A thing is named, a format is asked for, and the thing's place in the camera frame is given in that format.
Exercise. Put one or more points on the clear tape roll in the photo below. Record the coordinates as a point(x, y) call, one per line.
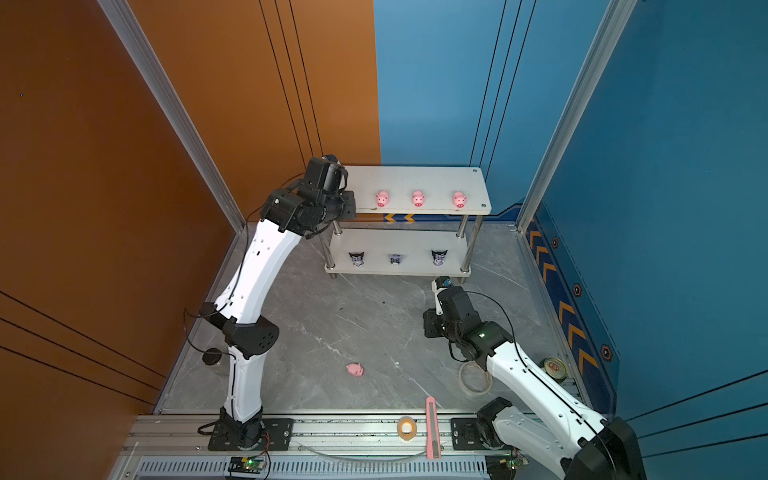
point(473, 380)

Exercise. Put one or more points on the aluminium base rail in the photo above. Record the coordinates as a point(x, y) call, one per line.
point(313, 445)

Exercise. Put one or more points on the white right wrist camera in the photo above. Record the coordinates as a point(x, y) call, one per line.
point(438, 285)

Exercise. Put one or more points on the small beige tape roll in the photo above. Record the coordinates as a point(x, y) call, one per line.
point(407, 428)

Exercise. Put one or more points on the pink pig toy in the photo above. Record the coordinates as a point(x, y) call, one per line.
point(418, 199)
point(382, 198)
point(355, 369)
point(459, 200)

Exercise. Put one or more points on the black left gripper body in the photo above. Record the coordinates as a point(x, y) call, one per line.
point(343, 208)

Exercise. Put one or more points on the pink utility knife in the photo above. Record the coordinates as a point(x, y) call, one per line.
point(433, 445)

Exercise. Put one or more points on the black purple figurine toy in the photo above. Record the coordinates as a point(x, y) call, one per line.
point(439, 257)

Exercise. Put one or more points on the aluminium corner post left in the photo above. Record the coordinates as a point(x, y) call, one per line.
point(129, 31)

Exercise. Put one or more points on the white two-tier shelf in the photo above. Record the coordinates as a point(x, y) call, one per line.
point(433, 218)

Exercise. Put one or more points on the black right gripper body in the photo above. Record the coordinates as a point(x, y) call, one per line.
point(438, 326)

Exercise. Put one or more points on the green circuit board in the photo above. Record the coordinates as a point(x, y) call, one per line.
point(250, 465)

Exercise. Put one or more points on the aluminium corner post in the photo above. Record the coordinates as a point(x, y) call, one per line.
point(129, 31)
point(608, 34)

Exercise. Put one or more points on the green tape roll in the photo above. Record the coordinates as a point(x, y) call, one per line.
point(555, 368)

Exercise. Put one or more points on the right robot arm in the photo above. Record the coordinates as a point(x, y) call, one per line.
point(567, 437)

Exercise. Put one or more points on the aluminium corner post right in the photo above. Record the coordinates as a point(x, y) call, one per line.
point(608, 34)

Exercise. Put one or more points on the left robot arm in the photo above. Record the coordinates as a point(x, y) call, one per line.
point(300, 210)

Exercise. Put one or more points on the right circuit board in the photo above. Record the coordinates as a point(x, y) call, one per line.
point(504, 468)

